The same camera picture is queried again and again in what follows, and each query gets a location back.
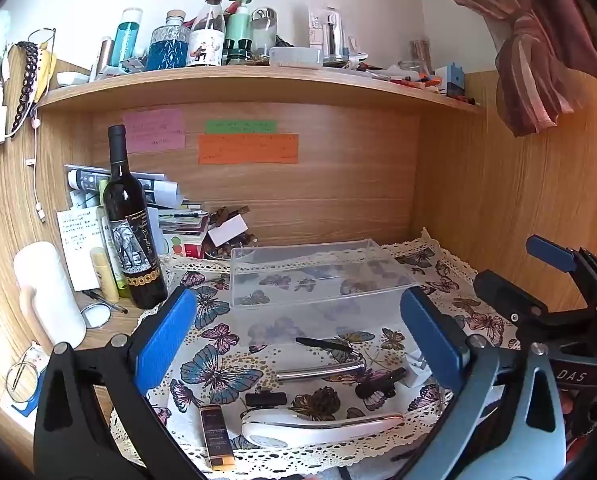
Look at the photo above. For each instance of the brown stick jar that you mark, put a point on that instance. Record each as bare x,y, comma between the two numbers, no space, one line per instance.
421,52

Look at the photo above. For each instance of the butterfly print lace tablecloth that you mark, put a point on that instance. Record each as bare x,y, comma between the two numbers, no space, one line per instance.
238,355

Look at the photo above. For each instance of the silver tube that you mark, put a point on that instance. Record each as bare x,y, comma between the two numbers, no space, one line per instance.
104,57

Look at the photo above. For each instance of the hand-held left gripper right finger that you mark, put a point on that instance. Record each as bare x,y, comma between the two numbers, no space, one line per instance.
431,335

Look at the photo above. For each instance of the white tumbler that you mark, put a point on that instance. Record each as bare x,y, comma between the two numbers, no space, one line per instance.
43,285

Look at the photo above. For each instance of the glass jar metal lid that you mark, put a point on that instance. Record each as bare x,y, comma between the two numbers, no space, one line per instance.
264,30

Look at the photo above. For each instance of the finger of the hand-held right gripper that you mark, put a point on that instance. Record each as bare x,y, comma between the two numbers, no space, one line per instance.
508,295
551,252

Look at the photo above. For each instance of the white plastic lidded box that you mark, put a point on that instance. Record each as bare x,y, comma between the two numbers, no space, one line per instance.
296,57

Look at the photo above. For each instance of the dark wine bottle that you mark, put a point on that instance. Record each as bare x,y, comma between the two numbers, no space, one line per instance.
133,230

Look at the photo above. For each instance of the green sticky note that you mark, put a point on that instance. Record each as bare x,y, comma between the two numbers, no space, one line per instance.
241,126

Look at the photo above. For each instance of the blue and white card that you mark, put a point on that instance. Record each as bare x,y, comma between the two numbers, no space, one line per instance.
26,407

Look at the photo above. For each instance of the wooden shelf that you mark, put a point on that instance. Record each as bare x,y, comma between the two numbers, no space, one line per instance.
228,85

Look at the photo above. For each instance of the small white adapter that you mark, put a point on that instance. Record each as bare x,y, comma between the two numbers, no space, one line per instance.
418,367

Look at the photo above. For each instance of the clear case with metal item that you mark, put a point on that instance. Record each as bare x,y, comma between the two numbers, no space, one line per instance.
331,32

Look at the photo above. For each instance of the small glass jar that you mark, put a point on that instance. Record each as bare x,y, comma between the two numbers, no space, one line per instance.
412,69

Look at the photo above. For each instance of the blue patterned glass bottle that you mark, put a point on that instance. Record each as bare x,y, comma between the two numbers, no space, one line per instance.
168,47

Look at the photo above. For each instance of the orange sticky note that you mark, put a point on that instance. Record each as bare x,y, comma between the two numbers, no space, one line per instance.
248,149

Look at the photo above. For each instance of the green pump bottle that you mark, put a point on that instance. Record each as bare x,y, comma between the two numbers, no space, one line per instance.
238,27

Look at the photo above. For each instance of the black hair claw clip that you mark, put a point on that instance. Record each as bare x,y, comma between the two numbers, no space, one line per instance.
378,385

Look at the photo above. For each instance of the thin black pen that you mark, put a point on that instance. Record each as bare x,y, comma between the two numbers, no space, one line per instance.
103,301

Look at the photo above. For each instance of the small black clip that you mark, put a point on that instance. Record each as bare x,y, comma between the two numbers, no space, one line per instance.
263,399

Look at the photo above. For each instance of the striped brown curtain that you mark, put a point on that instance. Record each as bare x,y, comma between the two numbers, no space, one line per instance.
533,35

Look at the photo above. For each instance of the yellow tube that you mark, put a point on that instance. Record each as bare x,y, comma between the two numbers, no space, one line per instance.
104,275

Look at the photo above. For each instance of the silver metal rod tool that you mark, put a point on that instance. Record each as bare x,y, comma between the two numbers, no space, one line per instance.
318,371

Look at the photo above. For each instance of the pink sticky note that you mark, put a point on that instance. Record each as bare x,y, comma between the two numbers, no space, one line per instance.
153,130

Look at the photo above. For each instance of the stack of booklets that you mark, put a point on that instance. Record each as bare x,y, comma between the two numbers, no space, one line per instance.
181,225

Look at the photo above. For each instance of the rolled magazines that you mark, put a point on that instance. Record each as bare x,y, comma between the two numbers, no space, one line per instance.
88,180

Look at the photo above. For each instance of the gold lipstick tube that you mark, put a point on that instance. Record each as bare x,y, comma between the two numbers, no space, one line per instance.
216,435

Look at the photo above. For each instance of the small white oval case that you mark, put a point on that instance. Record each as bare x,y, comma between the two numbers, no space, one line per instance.
72,78

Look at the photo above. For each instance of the blue and white box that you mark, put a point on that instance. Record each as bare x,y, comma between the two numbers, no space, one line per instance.
451,80

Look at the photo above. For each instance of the small round mirror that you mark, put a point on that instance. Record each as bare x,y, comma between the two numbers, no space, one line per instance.
96,316

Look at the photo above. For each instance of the white handwritten paper note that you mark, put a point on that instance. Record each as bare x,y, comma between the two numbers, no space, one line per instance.
78,240

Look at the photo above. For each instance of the bowl of brown beads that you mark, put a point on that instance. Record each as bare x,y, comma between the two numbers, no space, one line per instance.
223,250

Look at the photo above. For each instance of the clear bottle illustrated label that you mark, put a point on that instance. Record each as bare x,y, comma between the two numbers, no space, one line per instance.
206,35

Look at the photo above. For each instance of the tall teal bottle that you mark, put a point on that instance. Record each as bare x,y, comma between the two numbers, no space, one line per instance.
127,40

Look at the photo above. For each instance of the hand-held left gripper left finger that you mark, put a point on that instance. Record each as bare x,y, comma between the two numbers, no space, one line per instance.
166,340

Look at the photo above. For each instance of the white handheld facial massager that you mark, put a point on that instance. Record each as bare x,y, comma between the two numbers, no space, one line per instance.
298,427

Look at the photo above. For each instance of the clear plastic storage box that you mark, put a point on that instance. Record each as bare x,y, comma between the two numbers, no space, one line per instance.
318,270

